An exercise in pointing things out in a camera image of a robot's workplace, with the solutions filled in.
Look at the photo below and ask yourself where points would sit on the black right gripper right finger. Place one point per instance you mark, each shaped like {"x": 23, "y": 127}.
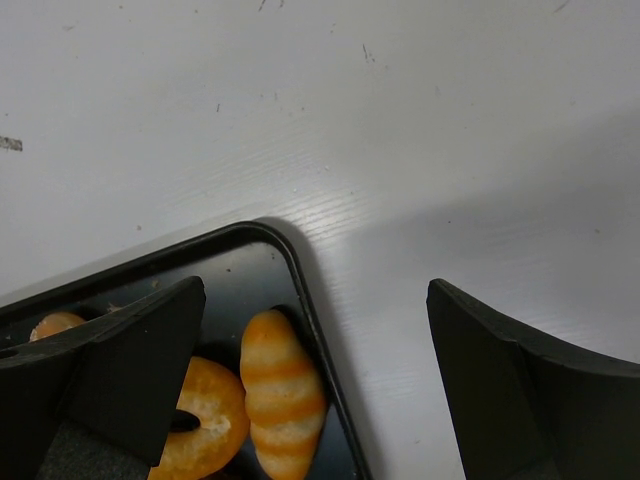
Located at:
{"x": 528, "y": 405}

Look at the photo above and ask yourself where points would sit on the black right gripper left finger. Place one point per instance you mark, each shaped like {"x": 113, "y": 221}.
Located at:
{"x": 96, "y": 401}

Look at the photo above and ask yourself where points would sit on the round orange bread roll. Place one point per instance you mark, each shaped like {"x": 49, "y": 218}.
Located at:
{"x": 55, "y": 323}

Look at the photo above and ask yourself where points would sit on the striped croissant-shaped bread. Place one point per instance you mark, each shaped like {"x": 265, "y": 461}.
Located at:
{"x": 285, "y": 397}

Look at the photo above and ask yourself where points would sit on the black baking tray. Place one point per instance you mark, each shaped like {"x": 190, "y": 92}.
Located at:
{"x": 246, "y": 267}

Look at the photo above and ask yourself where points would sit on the small orange ring bread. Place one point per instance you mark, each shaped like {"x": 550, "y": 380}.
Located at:
{"x": 216, "y": 397}

